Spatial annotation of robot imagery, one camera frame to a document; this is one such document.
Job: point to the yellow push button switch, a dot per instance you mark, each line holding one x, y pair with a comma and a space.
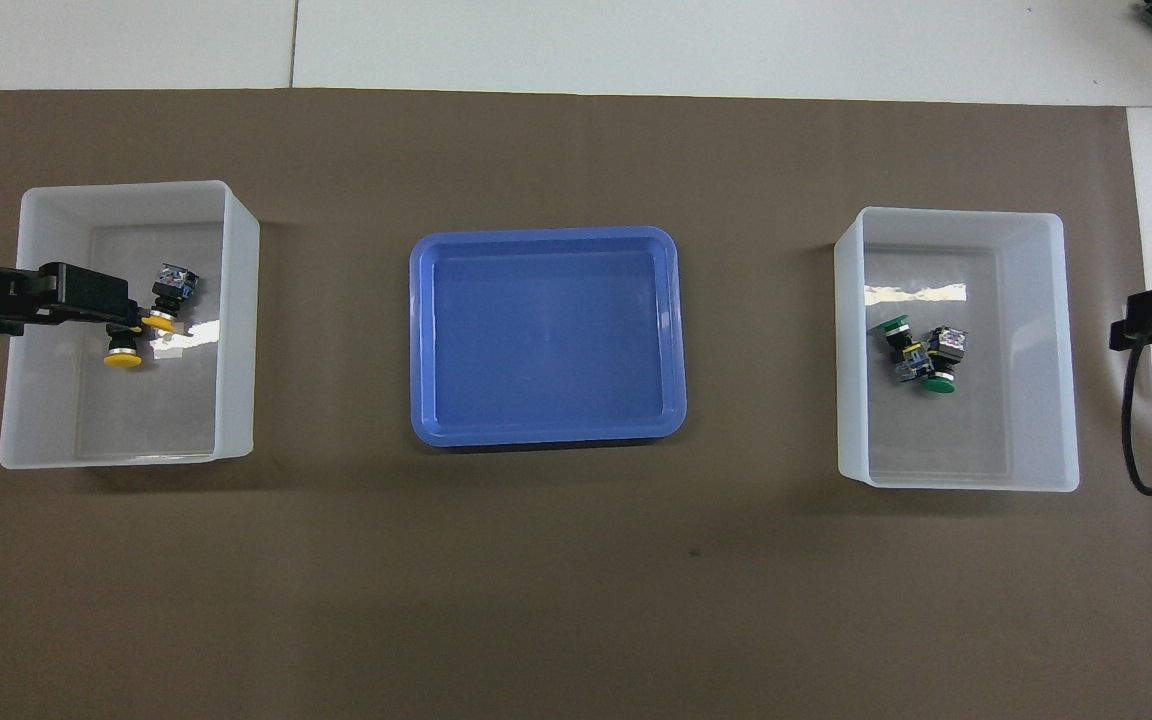
176, 283
122, 358

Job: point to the green push button switch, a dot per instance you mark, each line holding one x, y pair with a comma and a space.
951, 343
894, 326

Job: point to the small white label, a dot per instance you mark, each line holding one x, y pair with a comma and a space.
172, 346

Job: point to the translucent white plastic box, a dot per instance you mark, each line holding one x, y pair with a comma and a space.
136, 420
956, 440

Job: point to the blue plastic tray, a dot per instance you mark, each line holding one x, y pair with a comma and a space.
546, 350

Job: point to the brown paper table mat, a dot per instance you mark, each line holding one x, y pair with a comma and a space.
576, 600

